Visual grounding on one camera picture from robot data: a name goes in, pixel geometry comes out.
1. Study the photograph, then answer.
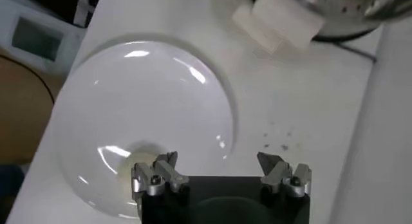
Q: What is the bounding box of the white electric cooker base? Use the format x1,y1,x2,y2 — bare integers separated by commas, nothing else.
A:
231,5,384,64

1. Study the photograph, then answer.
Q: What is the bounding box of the white robot base panel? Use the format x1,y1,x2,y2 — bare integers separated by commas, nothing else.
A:
0,0,104,75

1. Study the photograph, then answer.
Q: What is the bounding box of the perforated steel steamer basket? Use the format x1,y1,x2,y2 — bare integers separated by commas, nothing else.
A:
239,0,412,50

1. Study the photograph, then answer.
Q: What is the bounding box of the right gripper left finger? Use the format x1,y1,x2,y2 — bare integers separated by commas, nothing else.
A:
131,151,191,202

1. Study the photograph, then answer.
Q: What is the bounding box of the white round plate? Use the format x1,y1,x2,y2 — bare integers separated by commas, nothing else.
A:
57,40,236,219

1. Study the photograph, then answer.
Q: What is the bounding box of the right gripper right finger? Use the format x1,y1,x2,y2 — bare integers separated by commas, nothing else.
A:
256,151,312,199

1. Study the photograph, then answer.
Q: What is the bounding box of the thin black floor cable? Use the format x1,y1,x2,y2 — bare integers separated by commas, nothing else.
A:
0,53,55,104

